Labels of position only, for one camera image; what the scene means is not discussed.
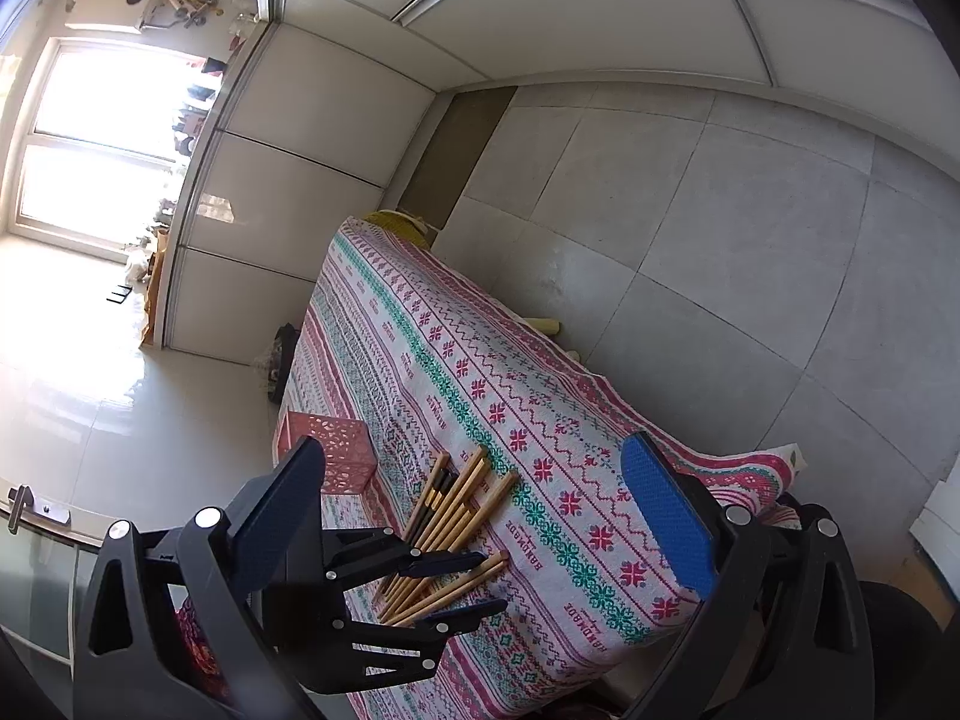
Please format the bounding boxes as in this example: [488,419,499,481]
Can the pink perforated utensil basket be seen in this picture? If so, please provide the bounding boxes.
[275,411,377,496]

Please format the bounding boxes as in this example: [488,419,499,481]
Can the black chopstick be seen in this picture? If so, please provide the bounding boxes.
[407,466,457,544]

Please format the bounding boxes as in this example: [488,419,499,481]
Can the white lower kitchen cabinets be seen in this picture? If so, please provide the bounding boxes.
[156,25,434,364]

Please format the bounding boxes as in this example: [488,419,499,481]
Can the bright kitchen window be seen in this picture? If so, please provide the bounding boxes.
[5,37,224,260]

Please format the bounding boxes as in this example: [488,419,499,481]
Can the glass sliding door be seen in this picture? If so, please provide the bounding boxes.
[2,504,99,718]

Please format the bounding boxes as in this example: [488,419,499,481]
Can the patterned striped tablecloth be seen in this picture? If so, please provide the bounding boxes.
[175,216,809,720]

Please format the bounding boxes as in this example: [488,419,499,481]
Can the black trash bin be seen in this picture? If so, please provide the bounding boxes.
[257,323,299,405]

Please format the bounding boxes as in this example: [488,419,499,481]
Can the yellow stool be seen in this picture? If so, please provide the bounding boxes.
[364,210,434,250]

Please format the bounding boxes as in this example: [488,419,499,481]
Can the brown floor mat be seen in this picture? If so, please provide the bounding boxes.
[397,86,516,231]

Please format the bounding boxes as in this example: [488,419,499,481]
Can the silver door handle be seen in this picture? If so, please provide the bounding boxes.
[7,484,71,535]

